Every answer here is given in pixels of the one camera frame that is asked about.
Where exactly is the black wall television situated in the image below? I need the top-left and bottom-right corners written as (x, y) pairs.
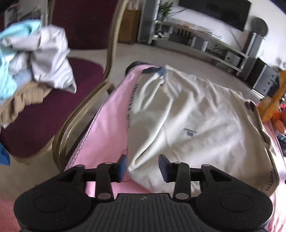
top-left (178, 0), bottom-right (252, 31)

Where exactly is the pile of unfolded clothes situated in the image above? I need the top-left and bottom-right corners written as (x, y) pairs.
top-left (1, 19), bottom-right (77, 128)

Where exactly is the bowl of knitted fruit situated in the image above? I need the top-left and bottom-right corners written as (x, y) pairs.
top-left (272, 109), bottom-right (286, 135)

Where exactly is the dark drawer cabinet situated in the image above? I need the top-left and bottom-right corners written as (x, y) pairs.
top-left (246, 58), bottom-right (278, 96)

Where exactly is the maroon gold-framed chair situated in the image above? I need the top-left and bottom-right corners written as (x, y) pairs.
top-left (1, 1), bottom-right (127, 170)

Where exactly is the grey TV shelf unit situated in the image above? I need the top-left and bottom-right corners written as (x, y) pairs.
top-left (138, 1), bottom-right (263, 79)

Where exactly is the cream white sweatshirt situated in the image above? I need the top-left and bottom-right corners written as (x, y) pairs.
top-left (127, 66), bottom-right (279, 196)

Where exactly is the green potted plant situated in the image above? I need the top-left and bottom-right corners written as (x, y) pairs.
top-left (158, 1), bottom-right (174, 20)

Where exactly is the pink table blanket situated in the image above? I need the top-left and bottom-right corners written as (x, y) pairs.
top-left (0, 63), bottom-right (286, 232)

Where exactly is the round black fan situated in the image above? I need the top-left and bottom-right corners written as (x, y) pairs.
top-left (251, 17), bottom-right (268, 37)

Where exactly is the orange juice bottle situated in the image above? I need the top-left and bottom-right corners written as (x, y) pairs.
top-left (258, 70), bottom-right (286, 124)

